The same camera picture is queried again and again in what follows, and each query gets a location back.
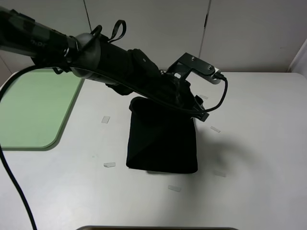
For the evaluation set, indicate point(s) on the light green plastic tray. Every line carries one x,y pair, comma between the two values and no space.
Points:
35,109

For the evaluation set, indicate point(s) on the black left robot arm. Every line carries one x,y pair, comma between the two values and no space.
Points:
95,57

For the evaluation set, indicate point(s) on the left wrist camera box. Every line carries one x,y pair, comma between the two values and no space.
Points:
214,77

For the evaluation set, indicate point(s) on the clear tape marker front middle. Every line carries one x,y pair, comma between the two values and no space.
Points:
174,188

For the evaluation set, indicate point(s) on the clear tape marker front left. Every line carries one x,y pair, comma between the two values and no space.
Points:
109,164

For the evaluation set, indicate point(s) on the black short sleeve shirt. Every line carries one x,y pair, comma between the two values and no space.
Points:
160,140

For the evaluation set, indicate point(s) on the clear tape marker front right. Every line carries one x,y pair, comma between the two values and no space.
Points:
219,173

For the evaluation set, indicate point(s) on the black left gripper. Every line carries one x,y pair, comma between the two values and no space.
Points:
187,102

